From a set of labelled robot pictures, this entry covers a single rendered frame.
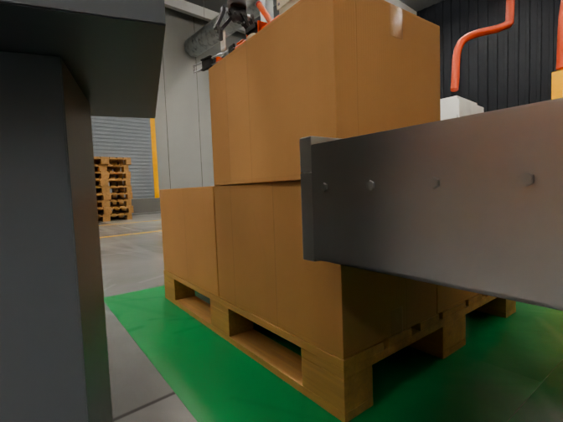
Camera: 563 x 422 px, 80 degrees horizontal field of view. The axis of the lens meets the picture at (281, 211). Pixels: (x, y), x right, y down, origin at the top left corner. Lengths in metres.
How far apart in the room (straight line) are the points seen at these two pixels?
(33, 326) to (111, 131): 9.99
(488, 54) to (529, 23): 1.07
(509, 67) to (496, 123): 11.59
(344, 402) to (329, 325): 0.17
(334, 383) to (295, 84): 0.69
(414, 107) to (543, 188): 0.59
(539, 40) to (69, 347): 11.86
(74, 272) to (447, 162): 0.50
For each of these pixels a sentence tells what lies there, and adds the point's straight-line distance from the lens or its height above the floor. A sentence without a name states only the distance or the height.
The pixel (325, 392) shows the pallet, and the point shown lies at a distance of 0.90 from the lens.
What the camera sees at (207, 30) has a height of 4.99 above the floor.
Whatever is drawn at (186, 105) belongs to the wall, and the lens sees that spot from 11.64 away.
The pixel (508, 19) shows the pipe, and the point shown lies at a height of 4.01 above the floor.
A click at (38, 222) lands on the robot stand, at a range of 0.55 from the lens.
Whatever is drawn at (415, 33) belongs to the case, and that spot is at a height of 0.90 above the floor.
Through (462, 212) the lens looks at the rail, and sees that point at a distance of 0.42.
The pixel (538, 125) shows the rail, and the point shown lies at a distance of 0.40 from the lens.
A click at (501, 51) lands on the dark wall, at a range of 12.19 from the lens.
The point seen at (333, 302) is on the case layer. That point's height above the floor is 0.27.
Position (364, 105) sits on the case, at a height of 0.70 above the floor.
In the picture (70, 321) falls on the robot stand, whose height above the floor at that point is 0.35.
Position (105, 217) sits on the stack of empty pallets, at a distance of 7.73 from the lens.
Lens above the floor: 0.52
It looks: 4 degrees down
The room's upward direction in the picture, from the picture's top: 2 degrees counter-clockwise
